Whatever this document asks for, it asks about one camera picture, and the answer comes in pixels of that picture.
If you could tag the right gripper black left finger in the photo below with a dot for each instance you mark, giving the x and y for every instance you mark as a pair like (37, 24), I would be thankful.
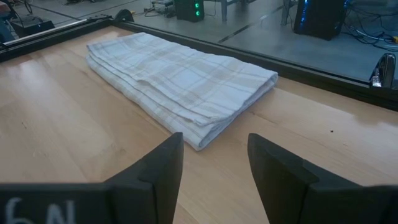
(155, 193)

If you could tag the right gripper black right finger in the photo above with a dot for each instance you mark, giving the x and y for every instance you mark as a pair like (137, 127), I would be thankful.
(286, 196)

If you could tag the folded plaid white towel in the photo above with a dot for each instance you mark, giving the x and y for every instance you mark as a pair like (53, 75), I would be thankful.
(186, 87)

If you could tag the computer tower with blue lights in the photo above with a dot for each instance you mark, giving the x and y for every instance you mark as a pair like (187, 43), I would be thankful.
(320, 21)

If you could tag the computer tower with green lights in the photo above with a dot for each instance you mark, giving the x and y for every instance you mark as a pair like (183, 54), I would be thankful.
(188, 12)

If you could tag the grey metal table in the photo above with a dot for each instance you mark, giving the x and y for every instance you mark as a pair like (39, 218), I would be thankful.
(224, 9)

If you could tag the black floor box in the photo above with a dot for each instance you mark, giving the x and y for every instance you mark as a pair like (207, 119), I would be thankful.
(31, 26)

